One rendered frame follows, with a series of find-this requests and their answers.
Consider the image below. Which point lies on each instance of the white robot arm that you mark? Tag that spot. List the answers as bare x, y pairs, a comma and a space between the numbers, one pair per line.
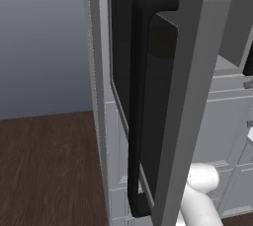
199, 200

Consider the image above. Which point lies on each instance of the grey microwave door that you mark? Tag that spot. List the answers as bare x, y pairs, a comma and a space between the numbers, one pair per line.
194, 72

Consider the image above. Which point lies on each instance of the grey microwave oven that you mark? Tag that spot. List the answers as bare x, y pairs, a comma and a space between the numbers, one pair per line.
230, 16

